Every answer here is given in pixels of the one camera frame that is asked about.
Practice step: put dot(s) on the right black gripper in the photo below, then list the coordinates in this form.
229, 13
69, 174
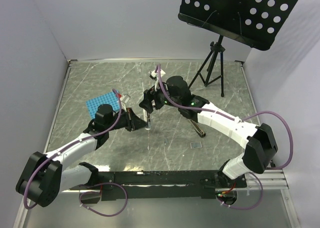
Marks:
150, 95

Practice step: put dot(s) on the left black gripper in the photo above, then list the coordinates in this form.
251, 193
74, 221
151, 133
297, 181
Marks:
134, 122

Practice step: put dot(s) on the white stapler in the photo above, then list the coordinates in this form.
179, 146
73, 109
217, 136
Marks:
147, 119

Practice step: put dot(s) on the long metal stapler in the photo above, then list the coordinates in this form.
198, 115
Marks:
197, 128

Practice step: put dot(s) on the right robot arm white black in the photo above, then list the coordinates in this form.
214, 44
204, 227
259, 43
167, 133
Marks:
258, 141

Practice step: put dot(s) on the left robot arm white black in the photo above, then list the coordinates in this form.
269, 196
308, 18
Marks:
44, 175

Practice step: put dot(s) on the small tray of staples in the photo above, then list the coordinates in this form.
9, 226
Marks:
195, 145

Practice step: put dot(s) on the black tripod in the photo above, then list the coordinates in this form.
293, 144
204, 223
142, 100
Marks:
216, 49

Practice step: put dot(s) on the black perforated music stand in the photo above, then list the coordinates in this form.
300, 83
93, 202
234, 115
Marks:
254, 23

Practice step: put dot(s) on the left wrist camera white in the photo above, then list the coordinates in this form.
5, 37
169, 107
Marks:
124, 98

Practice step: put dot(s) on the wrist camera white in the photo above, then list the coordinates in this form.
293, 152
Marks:
124, 98
154, 76

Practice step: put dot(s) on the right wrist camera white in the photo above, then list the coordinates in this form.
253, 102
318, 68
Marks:
154, 76

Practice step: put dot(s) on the blue studded base plate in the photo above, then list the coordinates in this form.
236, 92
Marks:
108, 98

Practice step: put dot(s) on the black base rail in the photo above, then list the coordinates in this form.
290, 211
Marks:
162, 184

